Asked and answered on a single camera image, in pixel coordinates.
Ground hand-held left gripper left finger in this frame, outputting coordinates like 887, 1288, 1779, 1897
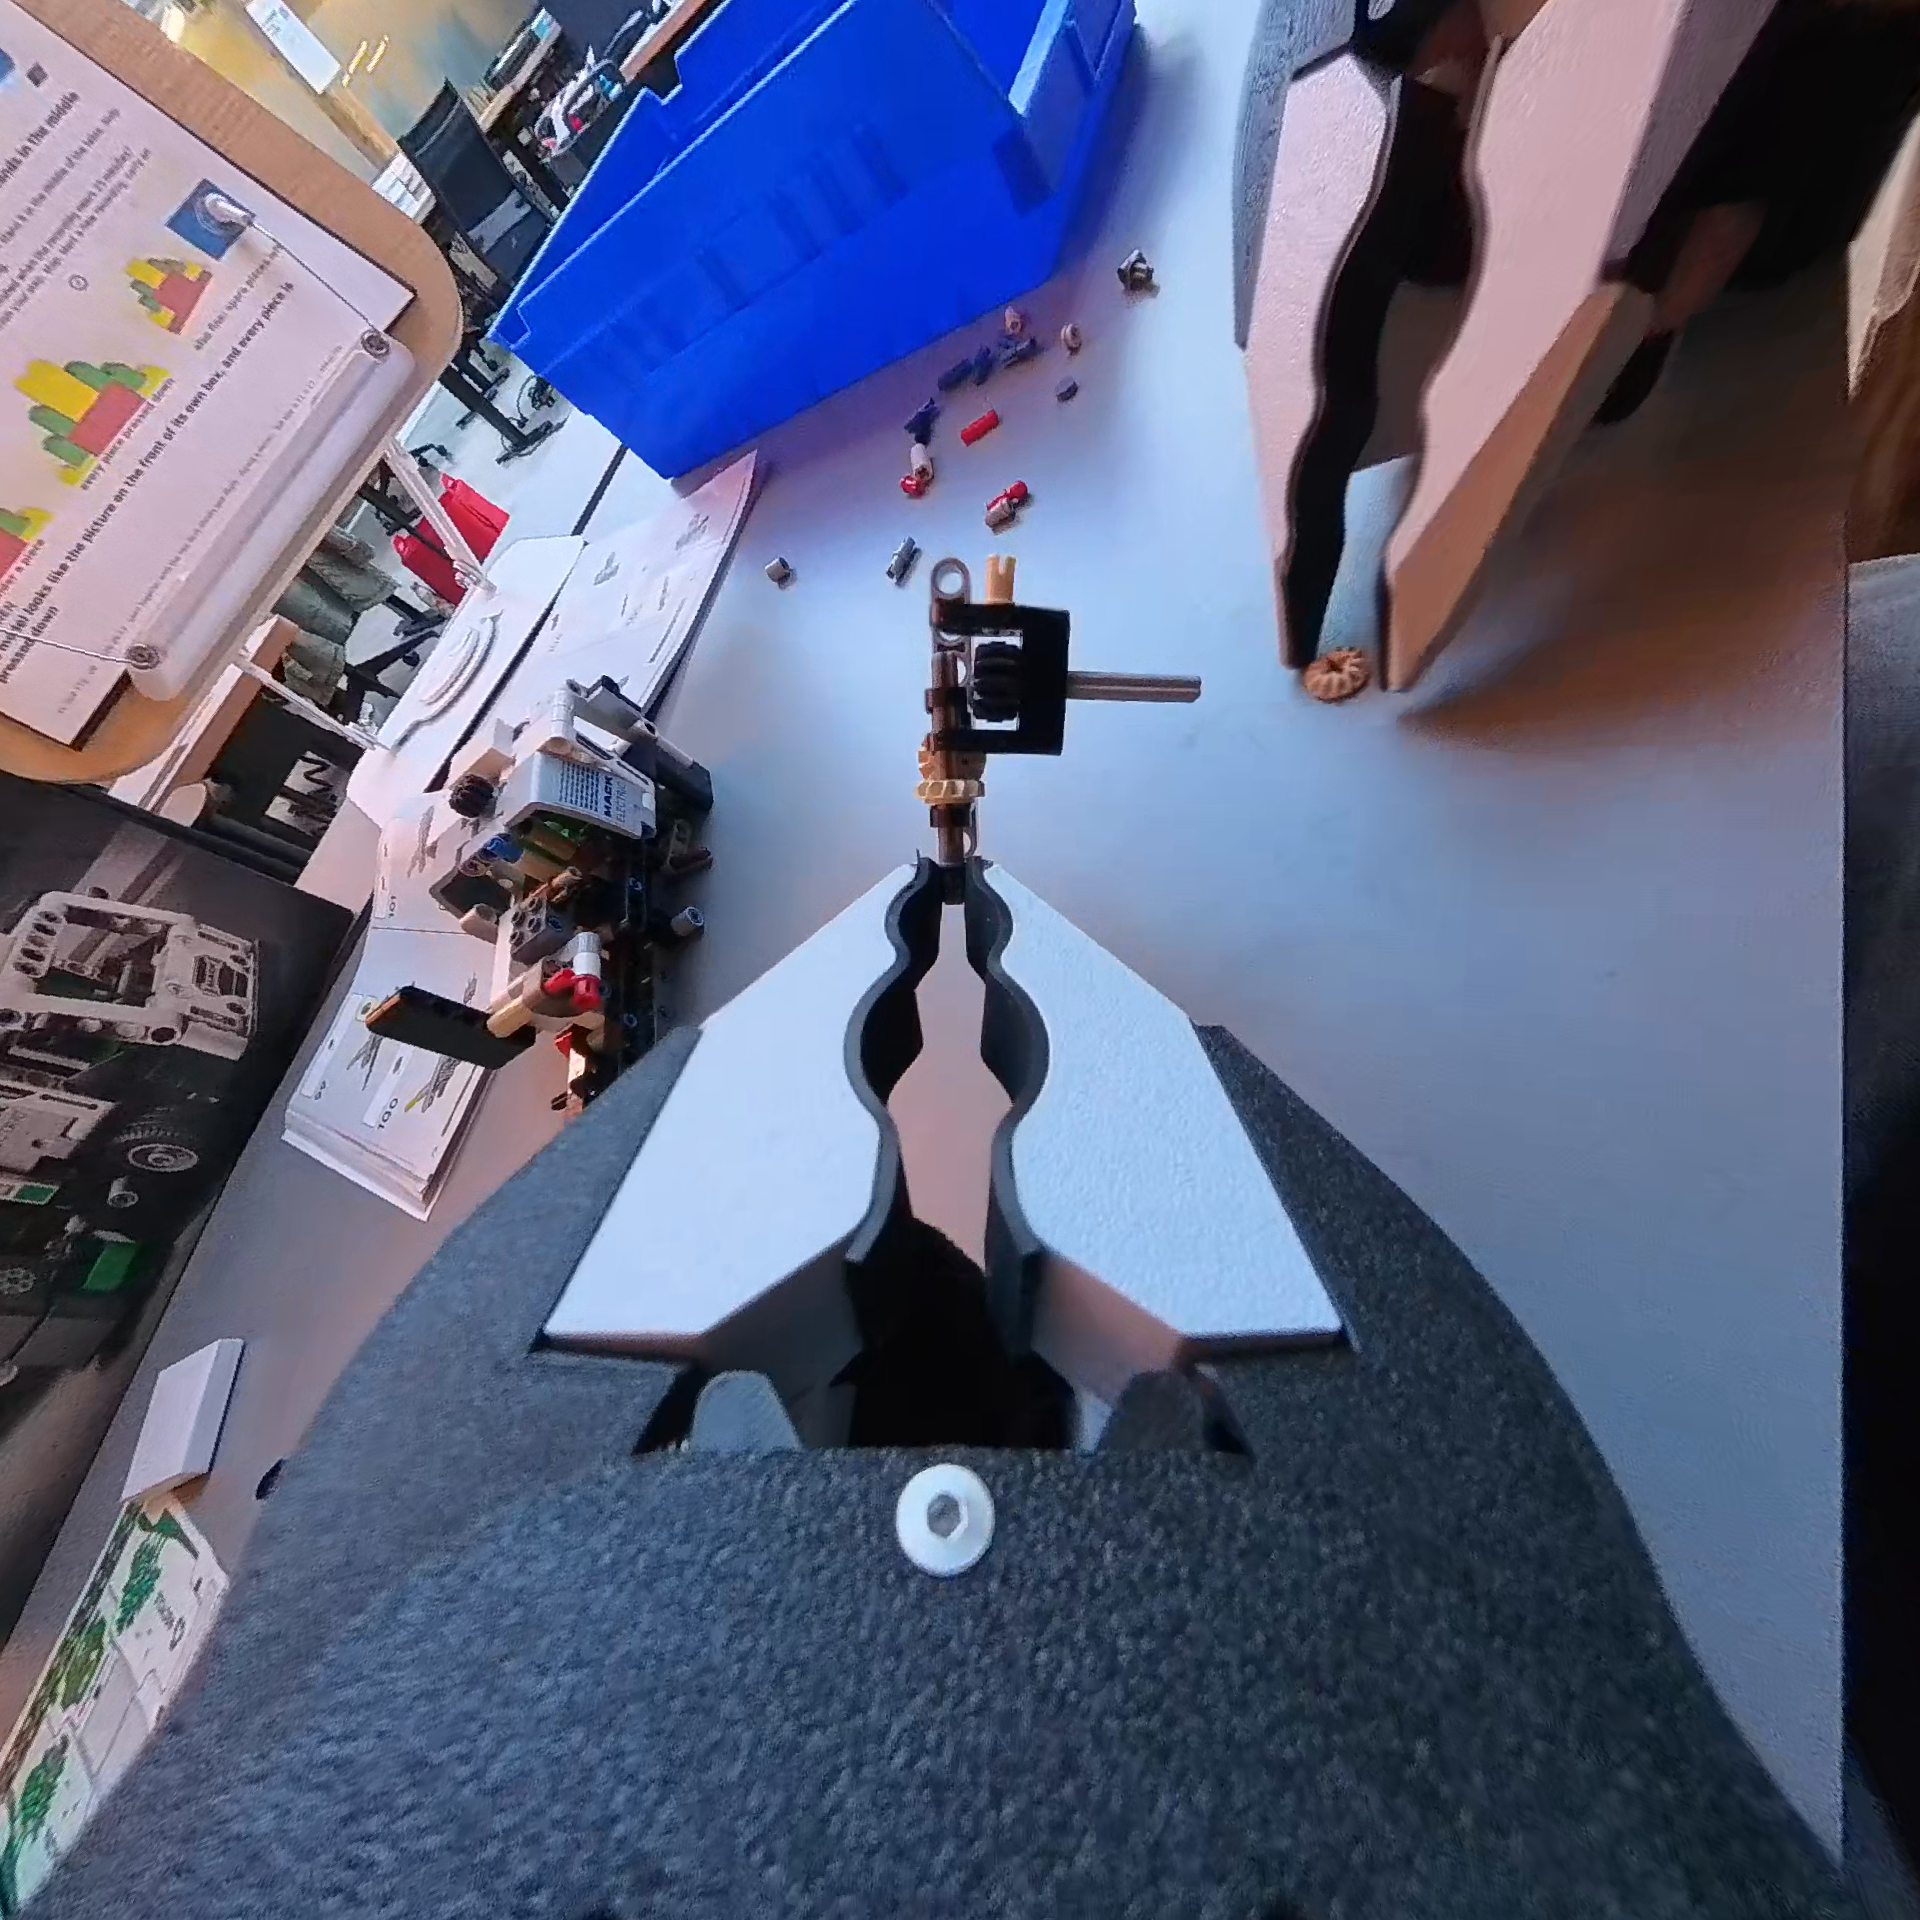
539, 860, 946, 1447

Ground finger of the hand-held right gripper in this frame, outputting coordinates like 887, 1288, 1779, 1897
1234, 0, 1412, 673
1383, 0, 1791, 693

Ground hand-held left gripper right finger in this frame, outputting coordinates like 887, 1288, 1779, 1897
967, 860, 1342, 1447

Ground lego gear axle assembly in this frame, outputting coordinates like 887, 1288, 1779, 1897
915, 550, 1200, 902

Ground scattered small lego pieces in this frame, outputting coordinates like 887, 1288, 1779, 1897
758, 249, 1162, 592

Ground lego truck model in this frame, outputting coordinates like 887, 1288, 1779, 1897
358, 673, 720, 1115

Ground lego set box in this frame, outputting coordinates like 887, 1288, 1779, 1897
0, 769, 370, 1642

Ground blue plastic bin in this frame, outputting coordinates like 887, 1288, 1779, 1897
488, 0, 1143, 480

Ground open instruction booklet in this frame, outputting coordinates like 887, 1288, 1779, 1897
284, 445, 761, 1221

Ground white paper pad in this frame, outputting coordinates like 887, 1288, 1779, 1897
117, 1338, 245, 1502

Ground grey green cloth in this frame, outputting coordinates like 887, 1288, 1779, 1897
277, 526, 407, 660

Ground red bag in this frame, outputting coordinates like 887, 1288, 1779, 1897
394, 469, 514, 606

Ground person's dark trousers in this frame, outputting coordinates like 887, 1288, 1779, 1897
1840, 555, 1920, 1862

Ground green sticker sheet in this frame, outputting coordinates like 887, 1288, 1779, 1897
0, 1498, 236, 1920

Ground black office chair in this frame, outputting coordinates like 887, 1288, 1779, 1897
395, 80, 559, 271

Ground instruction sign board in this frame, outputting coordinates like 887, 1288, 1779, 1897
0, 0, 468, 783

